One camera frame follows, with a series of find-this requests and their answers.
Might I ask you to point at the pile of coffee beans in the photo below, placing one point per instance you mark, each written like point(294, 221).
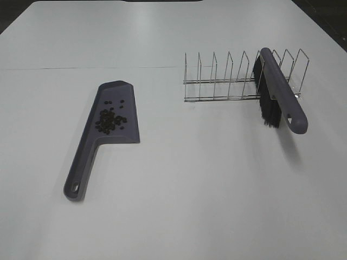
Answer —
point(108, 120)

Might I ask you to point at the purple plastic dustpan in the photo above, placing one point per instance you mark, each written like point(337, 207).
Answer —
point(123, 97)

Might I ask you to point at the chrome wire dish rack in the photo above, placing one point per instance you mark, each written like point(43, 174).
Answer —
point(233, 78)

